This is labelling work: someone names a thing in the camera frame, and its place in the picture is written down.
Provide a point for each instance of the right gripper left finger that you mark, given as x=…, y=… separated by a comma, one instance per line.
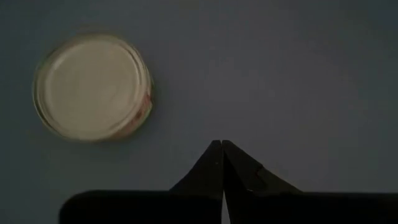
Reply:
x=186, y=202

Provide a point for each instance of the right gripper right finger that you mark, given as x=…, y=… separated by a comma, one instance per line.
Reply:
x=264, y=199

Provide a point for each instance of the green label tuna can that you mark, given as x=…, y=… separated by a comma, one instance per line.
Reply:
x=93, y=87

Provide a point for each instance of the blue table mat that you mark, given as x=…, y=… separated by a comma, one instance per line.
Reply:
x=280, y=77

